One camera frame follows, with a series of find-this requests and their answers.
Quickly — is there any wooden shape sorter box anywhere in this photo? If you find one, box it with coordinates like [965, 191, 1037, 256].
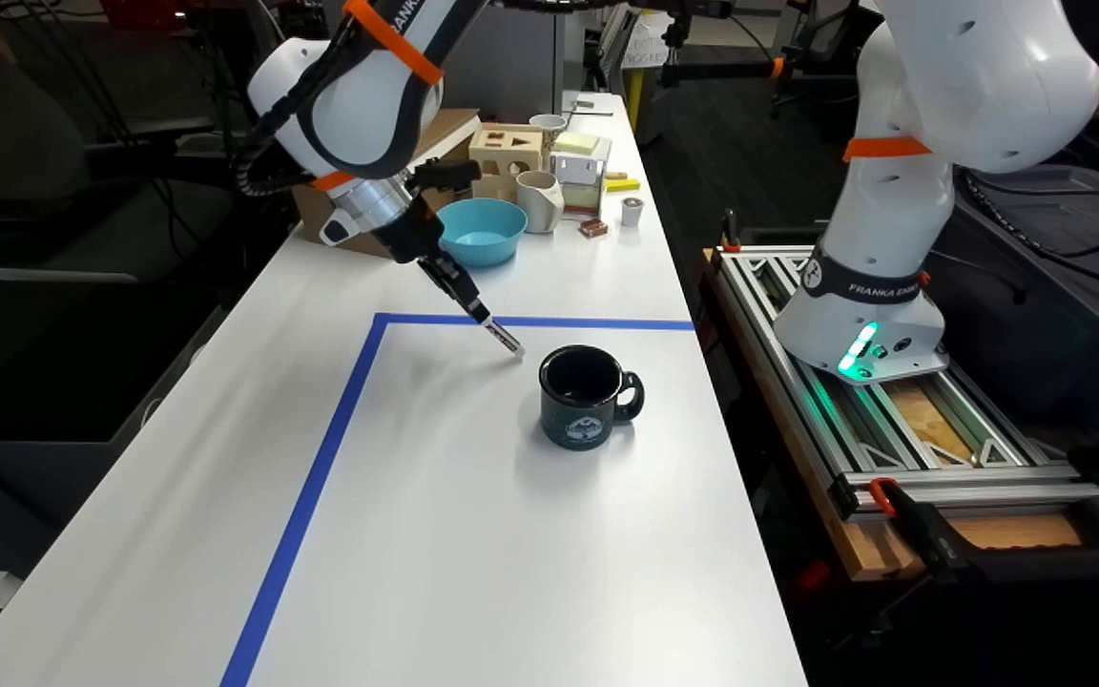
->
[466, 120, 548, 202]

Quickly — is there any blue tape line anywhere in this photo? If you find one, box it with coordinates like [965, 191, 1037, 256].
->
[213, 309, 703, 687]

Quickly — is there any white cardboard carton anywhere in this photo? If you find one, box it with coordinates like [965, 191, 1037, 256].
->
[544, 129, 615, 214]

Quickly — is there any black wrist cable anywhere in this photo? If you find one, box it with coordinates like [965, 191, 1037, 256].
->
[235, 33, 362, 197]

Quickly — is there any black bag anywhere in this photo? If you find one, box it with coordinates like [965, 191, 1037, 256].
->
[925, 160, 1099, 449]

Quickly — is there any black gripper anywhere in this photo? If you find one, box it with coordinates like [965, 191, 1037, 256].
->
[378, 186, 497, 327]

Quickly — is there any dark green enamel mug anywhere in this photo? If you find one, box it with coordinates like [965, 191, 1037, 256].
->
[534, 340, 647, 454]

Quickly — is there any aluminium robot base cart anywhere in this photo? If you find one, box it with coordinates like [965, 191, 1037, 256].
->
[698, 235, 1099, 583]

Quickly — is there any clear plastic cup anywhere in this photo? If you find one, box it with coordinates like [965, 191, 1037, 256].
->
[526, 107, 577, 158]

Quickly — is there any blue bowl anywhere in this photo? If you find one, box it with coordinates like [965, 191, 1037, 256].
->
[434, 193, 531, 271]

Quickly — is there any white ceramic cup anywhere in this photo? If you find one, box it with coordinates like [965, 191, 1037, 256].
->
[511, 167, 567, 235]

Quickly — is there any black clamp with orange tip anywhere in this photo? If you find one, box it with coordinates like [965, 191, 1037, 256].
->
[863, 473, 1099, 583]

